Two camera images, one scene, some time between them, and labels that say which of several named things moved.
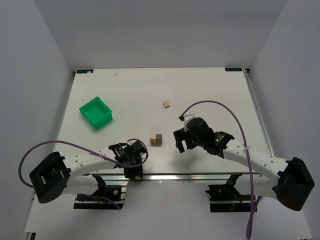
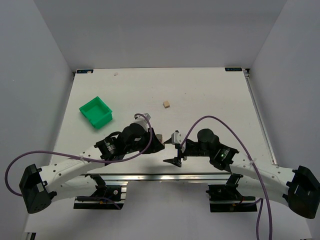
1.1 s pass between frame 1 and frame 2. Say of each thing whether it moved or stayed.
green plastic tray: stayed
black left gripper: moved
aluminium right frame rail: stayed
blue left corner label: stayed
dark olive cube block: stayed
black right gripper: moved
